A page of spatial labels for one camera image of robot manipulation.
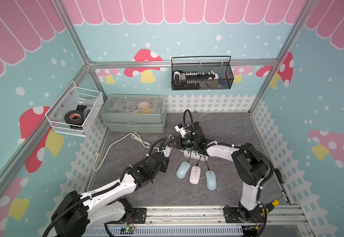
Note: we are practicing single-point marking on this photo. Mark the white wire basket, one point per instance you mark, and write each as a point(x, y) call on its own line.
point(75, 98)

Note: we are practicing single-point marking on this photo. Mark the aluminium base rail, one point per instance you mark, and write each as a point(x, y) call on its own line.
point(195, 221)

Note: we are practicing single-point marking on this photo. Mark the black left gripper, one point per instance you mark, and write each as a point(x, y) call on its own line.
point(165, 165)

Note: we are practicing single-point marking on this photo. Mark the lilac wireless mouse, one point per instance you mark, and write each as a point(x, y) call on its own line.
point(167, 151)

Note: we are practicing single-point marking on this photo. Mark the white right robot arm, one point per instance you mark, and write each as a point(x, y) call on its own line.
point(253, 167)

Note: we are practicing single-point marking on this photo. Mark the green plastic storage box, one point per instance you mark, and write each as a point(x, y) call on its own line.
point(135, 113)

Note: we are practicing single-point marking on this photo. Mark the light blue wireless mouse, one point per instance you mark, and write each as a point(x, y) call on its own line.
point(183, 170)

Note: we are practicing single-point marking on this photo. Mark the white pink wireless mouse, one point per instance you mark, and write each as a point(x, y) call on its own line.
point(195, 175)

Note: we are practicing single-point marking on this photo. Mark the pale blue wireless mouse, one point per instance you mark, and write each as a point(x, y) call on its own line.
point(211, 182)

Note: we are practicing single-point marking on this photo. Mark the black tape roll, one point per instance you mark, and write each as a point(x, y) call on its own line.
point(75, 118)

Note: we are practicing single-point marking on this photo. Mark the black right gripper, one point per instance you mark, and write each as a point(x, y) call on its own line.
point(178, 143)

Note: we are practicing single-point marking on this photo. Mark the black wire mesh basket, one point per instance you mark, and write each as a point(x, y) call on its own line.
point(201, 73)

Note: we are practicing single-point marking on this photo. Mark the white power strip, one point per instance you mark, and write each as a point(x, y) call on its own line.
point(194, 155)

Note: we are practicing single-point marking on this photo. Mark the yellow handled screwdriver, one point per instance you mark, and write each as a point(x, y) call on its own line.
point(271, 206)

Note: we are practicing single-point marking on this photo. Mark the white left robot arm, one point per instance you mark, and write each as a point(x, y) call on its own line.
point(78, 213)

